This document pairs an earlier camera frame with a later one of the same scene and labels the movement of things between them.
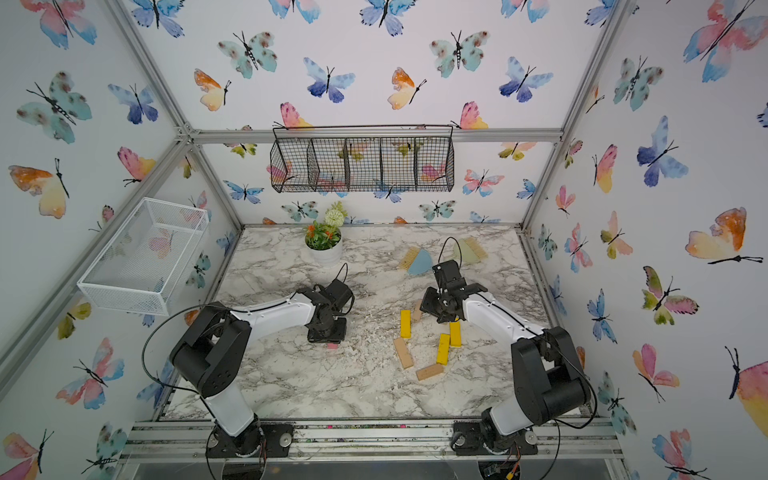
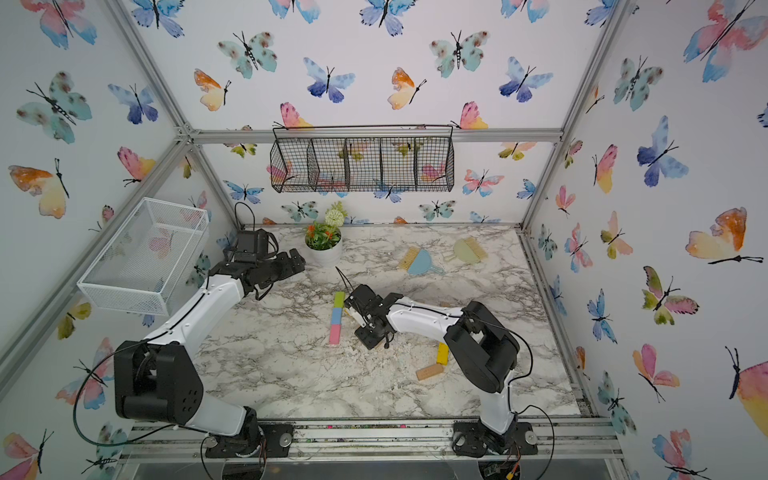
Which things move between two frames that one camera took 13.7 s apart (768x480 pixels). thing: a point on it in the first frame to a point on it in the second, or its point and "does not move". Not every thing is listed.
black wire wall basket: (387, 158) does not move
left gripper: (341, 336) to (288, 268)
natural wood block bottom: (429, 371) does not move
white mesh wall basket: (142, 266) does not move
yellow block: (442, 356) does not move
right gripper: (427, 298) to (367, 342)
